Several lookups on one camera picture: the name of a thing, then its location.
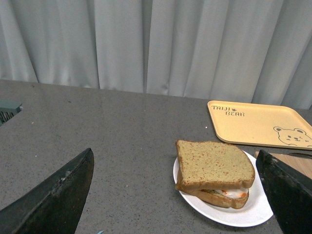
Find white round plate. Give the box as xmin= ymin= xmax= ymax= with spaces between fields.
xmin=173 ymin=149 xmax=274 ymax=228

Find bread slice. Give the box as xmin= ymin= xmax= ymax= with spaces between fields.
xmin=175 ymin=140 xmax=255 ymax=191
xmin=179 ymin=189 xmax=249 ymax=209

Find yellow bear tray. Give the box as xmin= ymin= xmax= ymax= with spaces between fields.
xmin=207 ymin=100 xmax=312 ymax=150

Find grey green basket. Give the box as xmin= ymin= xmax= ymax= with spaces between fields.
xmin=0 ymin=100 xmax=22 ymax=125

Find fried egg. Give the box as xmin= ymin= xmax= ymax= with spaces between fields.
xmin=215 ymin=188 xmax=249 ymax=199

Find bamboo cutting board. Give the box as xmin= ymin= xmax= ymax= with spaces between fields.
xmin=253 ymin=150 xmax=312 ymax=185

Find grey pleated curtain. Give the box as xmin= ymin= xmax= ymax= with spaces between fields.
xmin=0 ymin=0 xmax=312 ymax=109

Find metal cutting board handle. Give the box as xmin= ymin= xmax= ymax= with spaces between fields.
xmin=288 ymin=153 xmax=312 ymax=159

